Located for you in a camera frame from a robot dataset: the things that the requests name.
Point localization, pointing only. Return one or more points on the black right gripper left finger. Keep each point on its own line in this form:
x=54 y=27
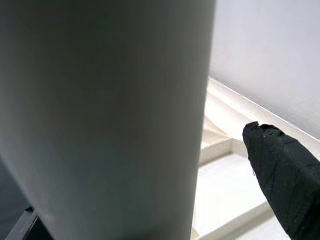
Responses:
x=25 y=227

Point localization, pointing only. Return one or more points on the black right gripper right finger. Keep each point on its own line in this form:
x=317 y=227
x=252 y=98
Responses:
x=287 y=180

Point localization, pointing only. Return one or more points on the white plastic table leg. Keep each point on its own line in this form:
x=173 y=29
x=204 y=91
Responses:
x=100 y=112

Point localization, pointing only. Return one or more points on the white plastic children table top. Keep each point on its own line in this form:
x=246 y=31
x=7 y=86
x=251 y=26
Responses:
x=225 y=180

